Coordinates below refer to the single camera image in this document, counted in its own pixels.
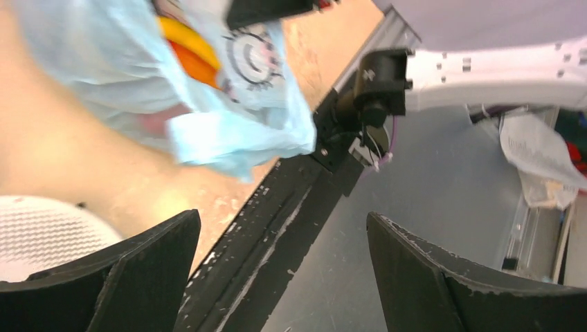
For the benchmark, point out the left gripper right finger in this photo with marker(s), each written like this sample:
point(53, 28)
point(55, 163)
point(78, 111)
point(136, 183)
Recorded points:
point(423, 287)

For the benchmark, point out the red orange fake fruit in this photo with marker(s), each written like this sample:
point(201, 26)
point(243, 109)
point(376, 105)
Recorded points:
point(195, 66)

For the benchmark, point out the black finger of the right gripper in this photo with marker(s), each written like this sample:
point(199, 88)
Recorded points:
point(243, 13)

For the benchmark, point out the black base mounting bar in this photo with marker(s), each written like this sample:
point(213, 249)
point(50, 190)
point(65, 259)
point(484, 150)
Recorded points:
point(246, 272)

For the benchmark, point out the crumpled white paper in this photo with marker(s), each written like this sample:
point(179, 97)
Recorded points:
point(548, 177)

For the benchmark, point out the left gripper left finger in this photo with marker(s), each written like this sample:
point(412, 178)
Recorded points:
point(134, 285)

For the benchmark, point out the yellow fake fruit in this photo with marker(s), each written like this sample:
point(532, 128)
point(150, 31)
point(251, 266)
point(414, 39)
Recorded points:
point(179, 33)

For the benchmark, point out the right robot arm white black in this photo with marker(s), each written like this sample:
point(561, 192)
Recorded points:
point(479, 52)

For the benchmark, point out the light blue plastic bag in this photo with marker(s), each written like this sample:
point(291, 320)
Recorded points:
point(113, 57)

